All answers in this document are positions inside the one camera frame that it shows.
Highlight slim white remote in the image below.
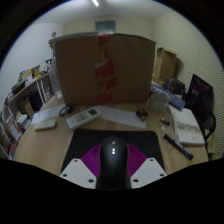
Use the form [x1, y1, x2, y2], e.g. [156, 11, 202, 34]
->
[33, 118, 57, 132]

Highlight clear plastic jar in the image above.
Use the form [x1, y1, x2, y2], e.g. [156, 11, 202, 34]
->
[46, 64, 63, 99]

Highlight grey window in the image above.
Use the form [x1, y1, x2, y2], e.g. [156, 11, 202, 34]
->
[94, 20, 117, 33]

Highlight small dark clip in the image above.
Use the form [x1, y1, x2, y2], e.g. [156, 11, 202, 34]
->
[135, 108, 150, 122]

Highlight large brown cardboard box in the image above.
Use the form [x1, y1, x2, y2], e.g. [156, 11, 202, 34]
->
[54, 32, 157, 108]

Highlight black marker pen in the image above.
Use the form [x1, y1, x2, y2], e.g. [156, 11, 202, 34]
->
[163, 133, 194, 160]

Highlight small open cardboard box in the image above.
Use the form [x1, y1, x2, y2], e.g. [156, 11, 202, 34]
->
[153, 47, 178, 84]

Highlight white shelf unit with books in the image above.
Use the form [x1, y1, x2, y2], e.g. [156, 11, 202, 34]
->
[0, 106, 24, 159]

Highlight white remote with screen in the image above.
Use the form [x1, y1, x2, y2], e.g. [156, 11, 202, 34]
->
[65, 106, 103, 130]

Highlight brown box under desk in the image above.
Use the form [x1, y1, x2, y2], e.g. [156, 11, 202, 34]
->
[16, 97, 34, 118]

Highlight dark grey computer mouse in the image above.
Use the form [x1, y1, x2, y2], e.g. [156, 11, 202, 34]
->
[96, 135, 132, 191]

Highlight long white side desk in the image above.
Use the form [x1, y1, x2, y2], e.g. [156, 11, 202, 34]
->
[4, 71, 51, 111]

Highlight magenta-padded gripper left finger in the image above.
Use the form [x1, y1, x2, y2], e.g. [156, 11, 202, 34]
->
[59, 143, 102, 190]

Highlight black rectangular mouse pad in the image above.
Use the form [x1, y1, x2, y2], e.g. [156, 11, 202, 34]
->
[60, 128, 166, 174]

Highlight clear plastic container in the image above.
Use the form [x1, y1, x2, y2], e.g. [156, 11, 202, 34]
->
[147, 91, 171, 113]

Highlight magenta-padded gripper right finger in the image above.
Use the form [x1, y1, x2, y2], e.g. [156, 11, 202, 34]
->
[128, 143, 168, 188]

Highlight black bin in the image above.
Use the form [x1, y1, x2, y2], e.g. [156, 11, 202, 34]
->
[29, 89, 44, 113]

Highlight white open notebook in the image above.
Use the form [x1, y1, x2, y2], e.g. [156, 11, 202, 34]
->
[168, 105, 206, 147]

